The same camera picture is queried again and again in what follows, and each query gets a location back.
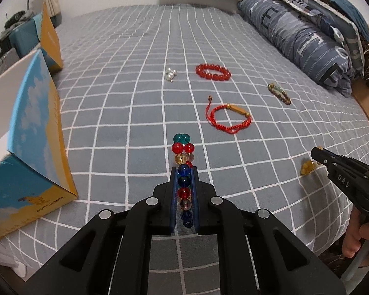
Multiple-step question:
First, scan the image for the blue grey folded duvet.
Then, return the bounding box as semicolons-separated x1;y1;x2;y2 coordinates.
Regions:
237;0;356;98

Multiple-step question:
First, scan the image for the multicolour glass bead bracelet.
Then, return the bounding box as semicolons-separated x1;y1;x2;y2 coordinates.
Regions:
172;132;195;230

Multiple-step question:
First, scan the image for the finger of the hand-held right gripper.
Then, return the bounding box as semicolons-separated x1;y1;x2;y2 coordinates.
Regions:
310;147;369;192

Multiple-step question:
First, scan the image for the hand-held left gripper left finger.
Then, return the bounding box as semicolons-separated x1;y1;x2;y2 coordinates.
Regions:
18;167;177;295

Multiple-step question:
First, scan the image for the blue and yellow cardboard box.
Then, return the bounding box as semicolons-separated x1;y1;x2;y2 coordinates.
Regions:
0;49;79;244

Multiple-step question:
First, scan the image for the yellow bead bracelet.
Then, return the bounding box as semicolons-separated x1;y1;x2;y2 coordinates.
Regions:
300;146;320;177

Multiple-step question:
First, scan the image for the blue folded cloth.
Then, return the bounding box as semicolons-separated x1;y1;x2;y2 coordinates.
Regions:
328;0;369;43

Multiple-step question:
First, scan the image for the grey cable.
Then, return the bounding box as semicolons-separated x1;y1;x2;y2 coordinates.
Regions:
341;239;369;283

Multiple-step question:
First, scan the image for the red cord bracelet gold tube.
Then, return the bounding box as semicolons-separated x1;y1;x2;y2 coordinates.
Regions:
206;95;253;135

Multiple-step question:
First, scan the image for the person's right hand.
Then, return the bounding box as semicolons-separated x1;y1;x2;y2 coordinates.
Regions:
341;208;369;258

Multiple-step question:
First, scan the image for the grey grid bedsheet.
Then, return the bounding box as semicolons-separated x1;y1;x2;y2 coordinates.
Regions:
0;3;369;295

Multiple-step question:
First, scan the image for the blue grey patterned pillow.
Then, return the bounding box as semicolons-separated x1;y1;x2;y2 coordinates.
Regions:
255;0;366;77

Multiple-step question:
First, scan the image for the brown bead bracelet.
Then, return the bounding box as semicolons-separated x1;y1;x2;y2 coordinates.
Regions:
267;82;292;106

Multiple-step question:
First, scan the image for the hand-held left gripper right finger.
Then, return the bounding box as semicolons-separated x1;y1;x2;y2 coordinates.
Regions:
193;166;347;295

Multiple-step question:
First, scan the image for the red bead bracelet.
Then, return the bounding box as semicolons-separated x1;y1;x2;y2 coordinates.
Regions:
195;63;232;81

